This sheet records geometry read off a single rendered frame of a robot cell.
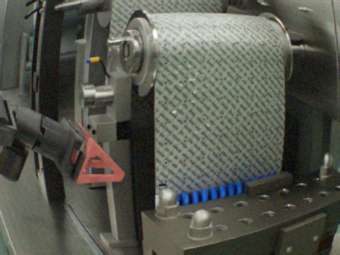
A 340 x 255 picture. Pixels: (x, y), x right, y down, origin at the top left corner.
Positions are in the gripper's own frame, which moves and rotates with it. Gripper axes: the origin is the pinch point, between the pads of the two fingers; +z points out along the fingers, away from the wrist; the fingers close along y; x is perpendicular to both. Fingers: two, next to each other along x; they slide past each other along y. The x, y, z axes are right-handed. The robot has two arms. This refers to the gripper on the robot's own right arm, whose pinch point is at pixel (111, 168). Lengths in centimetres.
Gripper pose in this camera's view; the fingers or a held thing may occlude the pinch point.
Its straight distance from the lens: 97.2
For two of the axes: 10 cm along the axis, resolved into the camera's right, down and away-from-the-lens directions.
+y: 3.6, 2.7, -8.9
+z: 8.3, 3.5, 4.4
